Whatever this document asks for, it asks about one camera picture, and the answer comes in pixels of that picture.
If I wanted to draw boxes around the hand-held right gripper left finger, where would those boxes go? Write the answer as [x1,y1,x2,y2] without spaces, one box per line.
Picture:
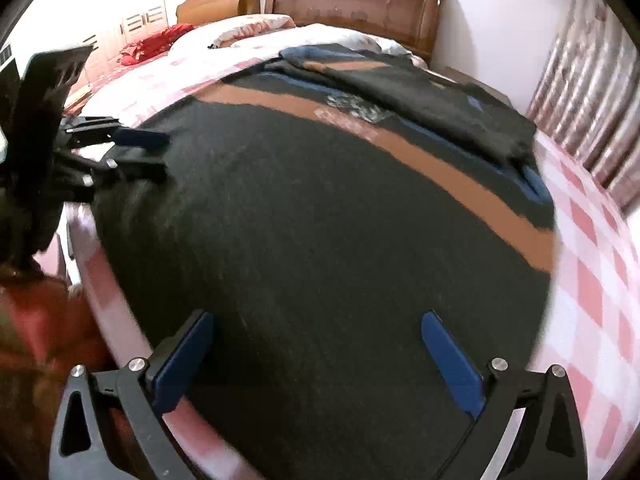
[47,309,217,480]

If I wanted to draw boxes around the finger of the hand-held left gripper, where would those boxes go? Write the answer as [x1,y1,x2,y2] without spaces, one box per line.
[75,157,168,201]
[62,116,169,151]

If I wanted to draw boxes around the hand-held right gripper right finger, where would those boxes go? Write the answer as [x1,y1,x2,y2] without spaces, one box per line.
[420,311,591,480]

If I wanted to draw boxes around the dark striped knit sweater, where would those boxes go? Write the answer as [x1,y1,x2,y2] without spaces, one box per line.
[92,44,557,480]

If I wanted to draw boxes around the person's left forearm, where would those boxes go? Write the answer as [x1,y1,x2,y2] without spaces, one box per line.
[0,260,113,480]

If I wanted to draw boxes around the red patterned blanket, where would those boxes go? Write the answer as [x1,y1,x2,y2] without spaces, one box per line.
[117,23,195,67]

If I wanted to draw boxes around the wooden wardrobe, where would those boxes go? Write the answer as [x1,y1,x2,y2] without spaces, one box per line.
[65,0,168,96]

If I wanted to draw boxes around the orange floral pillow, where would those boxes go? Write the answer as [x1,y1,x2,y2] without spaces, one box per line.
[170,14,296,58]

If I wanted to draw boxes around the small wooden headboard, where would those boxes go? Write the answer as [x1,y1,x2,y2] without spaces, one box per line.
[176,0,262,26]

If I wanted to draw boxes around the pink checked plastic sheet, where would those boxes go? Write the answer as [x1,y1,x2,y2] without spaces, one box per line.
[62,25,640,480]

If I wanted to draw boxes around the large wooden headboard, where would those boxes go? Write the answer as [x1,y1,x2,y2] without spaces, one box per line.
[264,0,447,63]

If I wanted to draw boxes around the pink floral curtain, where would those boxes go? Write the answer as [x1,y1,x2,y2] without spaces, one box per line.
[525,0,640,221]

